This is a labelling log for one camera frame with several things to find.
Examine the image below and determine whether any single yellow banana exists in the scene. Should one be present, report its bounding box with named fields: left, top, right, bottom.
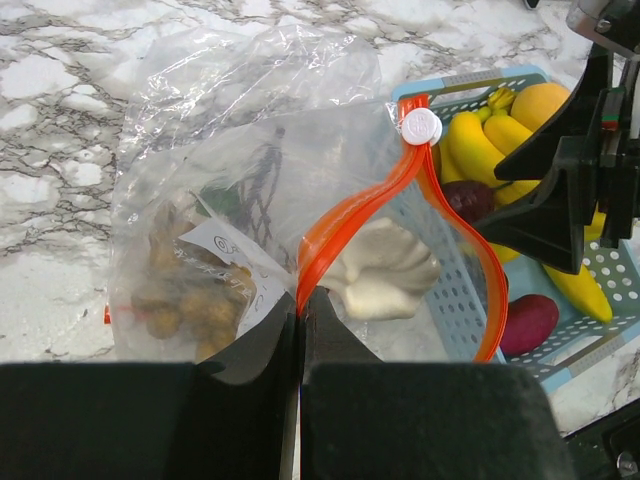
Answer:
left=542, top=265, right=613, bottom=323

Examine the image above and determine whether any clear zip top bag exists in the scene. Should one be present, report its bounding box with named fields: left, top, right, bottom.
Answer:
left=107, top=26, right=508, bottom=363

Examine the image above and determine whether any magenta sweet potato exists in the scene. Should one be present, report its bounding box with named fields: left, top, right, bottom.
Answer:
left=500, top=294, right=559, bottom=356

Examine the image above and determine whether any light blue plastic basket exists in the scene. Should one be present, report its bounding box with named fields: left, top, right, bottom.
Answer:
left=392, top=65, right=639, bottom=392

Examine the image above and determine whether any orange mango fruit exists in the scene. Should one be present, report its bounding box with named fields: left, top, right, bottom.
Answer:
left=510, top=82, right=571, bottom=132

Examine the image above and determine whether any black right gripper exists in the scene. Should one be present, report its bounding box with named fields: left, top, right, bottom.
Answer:
left=473, top=1, right=639, bottom=274

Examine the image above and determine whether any white mushroom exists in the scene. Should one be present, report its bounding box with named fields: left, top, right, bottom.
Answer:
left=319, top=217, right=441, bottom=322

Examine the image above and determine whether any yellow banana bunch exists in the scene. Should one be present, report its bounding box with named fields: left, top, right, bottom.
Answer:
left=434, top=87, right=606, bottom=266

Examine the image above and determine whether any red apple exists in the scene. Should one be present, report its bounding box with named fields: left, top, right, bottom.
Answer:
left=441, top=180, right=495, bottom=224

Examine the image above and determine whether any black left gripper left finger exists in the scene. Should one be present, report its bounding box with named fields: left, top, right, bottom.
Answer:
left=1, top=295, right=297, bottom=479

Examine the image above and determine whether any brown longan bunch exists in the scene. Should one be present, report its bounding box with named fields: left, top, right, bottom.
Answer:
left=130, top=202, right=256, bottom=363

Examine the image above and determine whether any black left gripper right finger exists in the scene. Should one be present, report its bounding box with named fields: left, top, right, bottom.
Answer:
left=300, top=288, right=575, bottom=479

